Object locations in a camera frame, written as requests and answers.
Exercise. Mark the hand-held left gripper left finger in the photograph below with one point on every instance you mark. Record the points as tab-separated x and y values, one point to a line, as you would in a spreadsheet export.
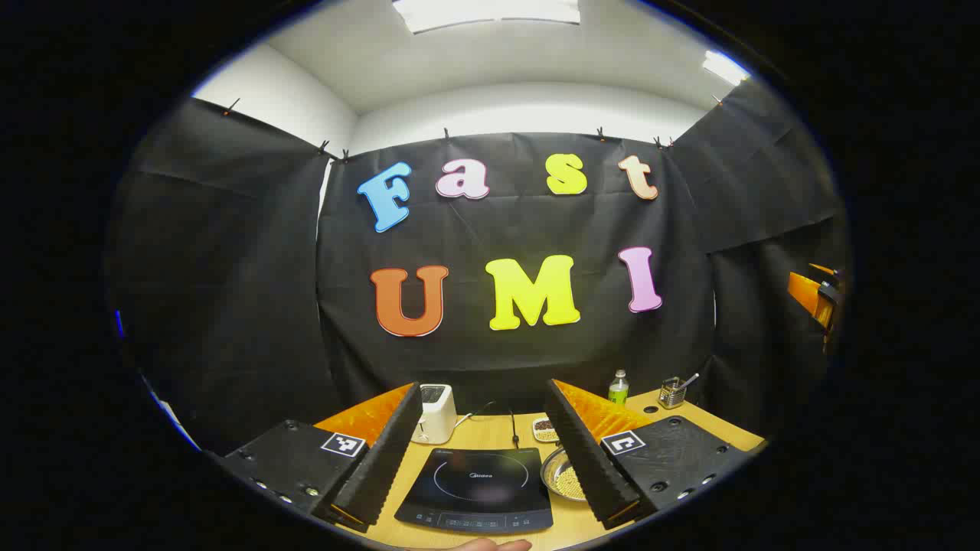
387	459

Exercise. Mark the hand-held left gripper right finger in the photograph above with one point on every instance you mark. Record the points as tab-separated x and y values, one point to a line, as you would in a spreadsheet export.
586	459

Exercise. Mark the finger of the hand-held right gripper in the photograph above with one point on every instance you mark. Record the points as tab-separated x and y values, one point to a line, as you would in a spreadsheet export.
804	295

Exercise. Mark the pile of soybeans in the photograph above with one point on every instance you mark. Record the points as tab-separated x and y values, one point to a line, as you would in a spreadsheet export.
568	482

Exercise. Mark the black induction cooktop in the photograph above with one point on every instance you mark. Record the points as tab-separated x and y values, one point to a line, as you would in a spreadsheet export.
475	478

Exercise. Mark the white divided grain dish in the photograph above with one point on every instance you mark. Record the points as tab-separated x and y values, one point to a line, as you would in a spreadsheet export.
545	430

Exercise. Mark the white toaster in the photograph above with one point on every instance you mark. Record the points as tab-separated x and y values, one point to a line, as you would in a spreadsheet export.
435	417

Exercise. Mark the green label drink bottle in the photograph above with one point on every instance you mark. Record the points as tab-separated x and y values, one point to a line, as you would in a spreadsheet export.
619	392

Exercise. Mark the metal spoon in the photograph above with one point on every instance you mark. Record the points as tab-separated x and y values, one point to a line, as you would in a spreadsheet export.
689	380

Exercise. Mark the white side table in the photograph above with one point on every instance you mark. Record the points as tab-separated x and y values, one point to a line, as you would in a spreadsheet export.
172	417

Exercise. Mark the black backdrop cloth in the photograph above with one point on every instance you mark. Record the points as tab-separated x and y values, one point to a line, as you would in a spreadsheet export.
521	229

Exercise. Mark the small ceiling light panel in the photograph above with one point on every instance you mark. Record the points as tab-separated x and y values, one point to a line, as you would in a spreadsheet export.
723	67

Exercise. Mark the row of small cloth clips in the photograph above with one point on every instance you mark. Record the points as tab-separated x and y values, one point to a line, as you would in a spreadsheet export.
445	135

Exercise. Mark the large ceiling light panel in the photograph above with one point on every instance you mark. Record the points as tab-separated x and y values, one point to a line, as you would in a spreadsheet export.
486	14

